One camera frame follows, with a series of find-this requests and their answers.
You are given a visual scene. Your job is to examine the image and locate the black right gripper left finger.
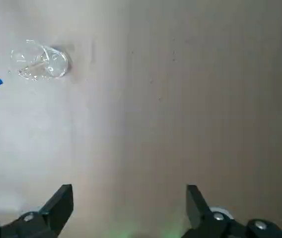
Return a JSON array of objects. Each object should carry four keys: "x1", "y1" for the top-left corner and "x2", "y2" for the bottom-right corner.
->
[{"x1": 0, "y1": 183, "x2": 74, "y2": 238}]

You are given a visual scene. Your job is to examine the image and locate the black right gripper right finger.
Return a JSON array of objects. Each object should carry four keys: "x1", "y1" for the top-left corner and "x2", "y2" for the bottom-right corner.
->
[{"x1": 183, "y1": 184, "x2": 282, "y2": 238}]

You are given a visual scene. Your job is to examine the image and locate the clear glass beaker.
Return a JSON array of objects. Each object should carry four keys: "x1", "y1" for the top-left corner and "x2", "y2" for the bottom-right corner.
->
[{"x1": 8, "y1": 39, "x2": 70, "y2": 81}]

